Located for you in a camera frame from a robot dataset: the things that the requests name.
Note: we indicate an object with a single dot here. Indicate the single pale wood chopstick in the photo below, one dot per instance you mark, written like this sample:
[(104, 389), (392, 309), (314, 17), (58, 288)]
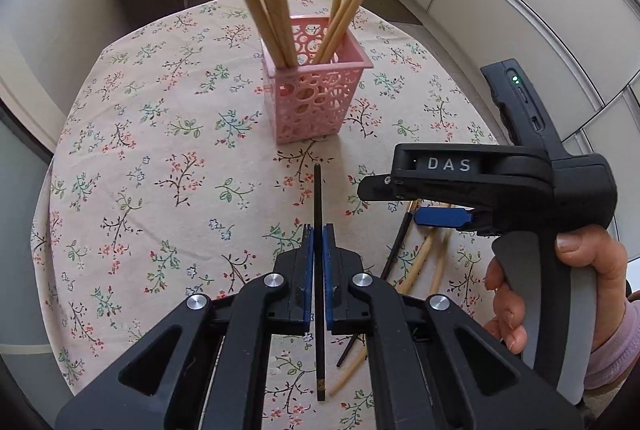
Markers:
[(417, 262), (438, 262)]

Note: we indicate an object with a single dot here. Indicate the person's right hand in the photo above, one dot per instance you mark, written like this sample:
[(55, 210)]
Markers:
[(610, 280)]

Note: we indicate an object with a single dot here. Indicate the black chopstick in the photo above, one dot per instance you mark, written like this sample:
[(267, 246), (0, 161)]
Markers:
[(318, 210), (397, 245)]

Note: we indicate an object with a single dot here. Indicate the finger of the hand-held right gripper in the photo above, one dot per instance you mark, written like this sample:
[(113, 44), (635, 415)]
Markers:
[(430, 187), (442, 217)]

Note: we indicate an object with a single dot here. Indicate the frosted glass sliding door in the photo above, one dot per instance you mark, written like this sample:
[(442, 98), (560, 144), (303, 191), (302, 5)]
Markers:
[(20, 260)]

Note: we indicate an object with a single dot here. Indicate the person's right forearm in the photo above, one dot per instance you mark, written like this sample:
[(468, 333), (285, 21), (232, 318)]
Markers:
[(612, 350)]

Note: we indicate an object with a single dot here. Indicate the floral tablecloth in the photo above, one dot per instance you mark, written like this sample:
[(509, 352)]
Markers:
[(165, 150)]

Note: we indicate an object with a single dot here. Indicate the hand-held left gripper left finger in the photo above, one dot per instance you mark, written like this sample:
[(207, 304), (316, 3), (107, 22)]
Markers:
[(308, 260)]

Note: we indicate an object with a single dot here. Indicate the pink perforated utensil holder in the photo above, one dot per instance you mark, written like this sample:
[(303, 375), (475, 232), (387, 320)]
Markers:
[(315, 95)]

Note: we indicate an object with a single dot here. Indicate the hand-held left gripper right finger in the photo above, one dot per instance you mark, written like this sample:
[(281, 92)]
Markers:
[(329, 260)]

